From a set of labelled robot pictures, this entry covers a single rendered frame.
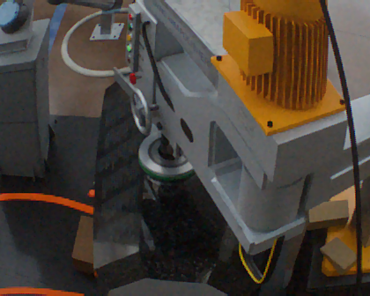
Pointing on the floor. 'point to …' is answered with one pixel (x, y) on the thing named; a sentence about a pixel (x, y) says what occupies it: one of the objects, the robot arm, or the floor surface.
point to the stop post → (105, 31)
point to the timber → (84, 247)
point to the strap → (45, 201)
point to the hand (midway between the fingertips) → (144, 24)
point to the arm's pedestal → (20, 107)
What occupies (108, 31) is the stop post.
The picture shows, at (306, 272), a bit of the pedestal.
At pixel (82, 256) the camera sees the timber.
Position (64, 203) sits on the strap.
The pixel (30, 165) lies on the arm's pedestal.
